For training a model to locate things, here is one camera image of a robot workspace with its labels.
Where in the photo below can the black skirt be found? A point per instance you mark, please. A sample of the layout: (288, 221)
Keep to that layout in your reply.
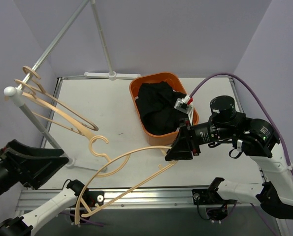
(155, 103)

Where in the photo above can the aluminium mounting rail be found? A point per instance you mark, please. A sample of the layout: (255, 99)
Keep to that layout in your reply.
(141, 198)

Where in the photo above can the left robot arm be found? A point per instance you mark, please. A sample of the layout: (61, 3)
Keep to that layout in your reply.
(28, 223)

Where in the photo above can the wooden hanger for white skirt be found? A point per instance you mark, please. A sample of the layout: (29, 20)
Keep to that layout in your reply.
(31, 95)

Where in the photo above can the wooden hanger for denim skirt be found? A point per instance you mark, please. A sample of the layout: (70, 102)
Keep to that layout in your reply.
(76, 126)

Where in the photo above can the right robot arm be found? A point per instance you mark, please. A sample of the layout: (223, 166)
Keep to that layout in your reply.
(253, 137)

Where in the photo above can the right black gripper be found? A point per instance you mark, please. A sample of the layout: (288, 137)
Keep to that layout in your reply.
(192, 138)

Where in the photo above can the orange plastic basket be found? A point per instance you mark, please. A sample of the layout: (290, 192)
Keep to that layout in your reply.
(174, 82)

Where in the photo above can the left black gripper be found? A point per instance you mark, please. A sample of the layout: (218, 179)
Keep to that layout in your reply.
(12, 167)

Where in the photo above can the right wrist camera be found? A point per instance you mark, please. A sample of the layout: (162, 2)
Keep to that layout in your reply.
(185, 105)

